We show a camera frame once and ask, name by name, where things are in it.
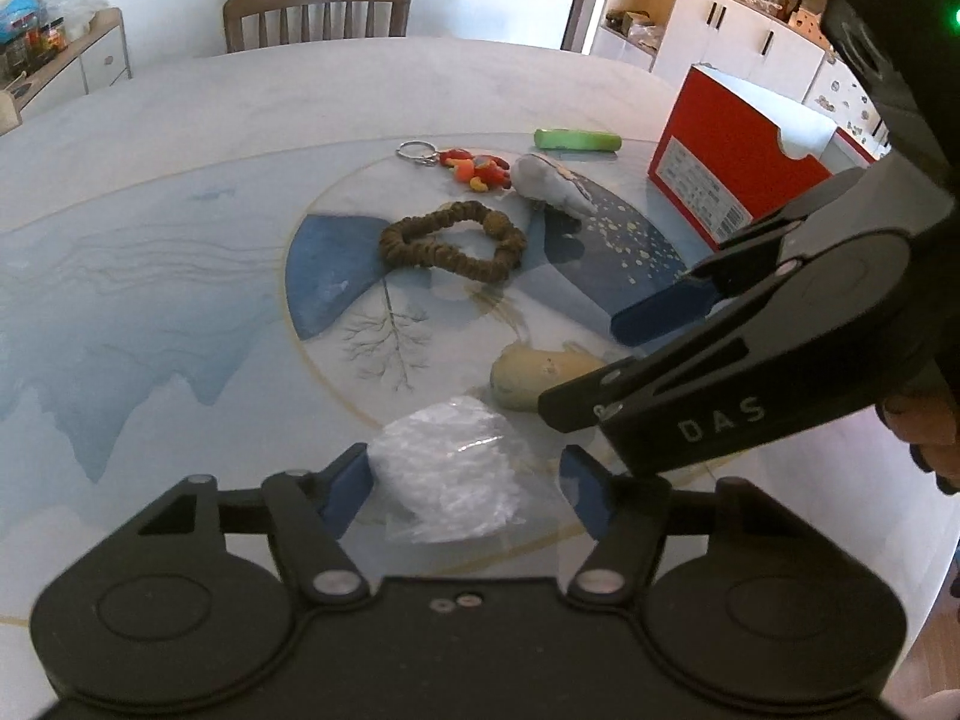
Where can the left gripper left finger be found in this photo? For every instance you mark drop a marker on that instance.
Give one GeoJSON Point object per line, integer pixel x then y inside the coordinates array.
{"type": "Point", "coordinates": [309, 513]}

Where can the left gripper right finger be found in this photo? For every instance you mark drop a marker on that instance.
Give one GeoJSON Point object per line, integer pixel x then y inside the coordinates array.
{"type": "Point", "coordinates": [625, 516]}

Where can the white bubble wrap bag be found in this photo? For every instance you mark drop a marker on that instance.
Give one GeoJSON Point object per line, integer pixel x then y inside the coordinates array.
{"type": "Point", "coordinates": [450, 472]}

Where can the beige plush toy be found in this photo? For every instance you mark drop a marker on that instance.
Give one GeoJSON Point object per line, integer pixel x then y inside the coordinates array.
{"type": "Point", "coordinates": [521, 373]}

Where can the brown scrunchie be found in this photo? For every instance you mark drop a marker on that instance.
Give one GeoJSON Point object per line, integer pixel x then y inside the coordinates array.
{"type": "Point", "coordinates": [433, 241]}

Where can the green cylinder tube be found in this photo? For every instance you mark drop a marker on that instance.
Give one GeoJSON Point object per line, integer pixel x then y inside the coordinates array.
{"type": "Point", "coordinates": [576, 139]}

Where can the bunny plush keychain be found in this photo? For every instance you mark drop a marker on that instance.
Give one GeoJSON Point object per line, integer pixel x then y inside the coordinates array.
{"type": "Point", "coordinates": [531, 176]}

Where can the person's right hand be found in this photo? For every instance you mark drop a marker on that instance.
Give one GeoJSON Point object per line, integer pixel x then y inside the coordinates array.
{"type": "Point", "coordinates": [926, 419]}

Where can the red cardboard box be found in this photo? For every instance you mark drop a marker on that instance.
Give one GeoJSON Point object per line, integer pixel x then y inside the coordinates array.
{"type": "Point", "coordinates": [733, 152]}

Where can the white sideboard cabinet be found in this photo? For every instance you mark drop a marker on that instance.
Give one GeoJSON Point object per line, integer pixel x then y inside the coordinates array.
{"type": "Point", "coordinates": [98, 60]}

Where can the wooden dining chair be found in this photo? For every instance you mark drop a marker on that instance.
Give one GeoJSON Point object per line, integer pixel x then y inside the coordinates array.
{"type": "Point", "coordinates": [254, 24]}

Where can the white wall cabinet unit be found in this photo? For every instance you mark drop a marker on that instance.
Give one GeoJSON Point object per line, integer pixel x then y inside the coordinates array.
{"type": "Point", "coordinates": [775, 44]}

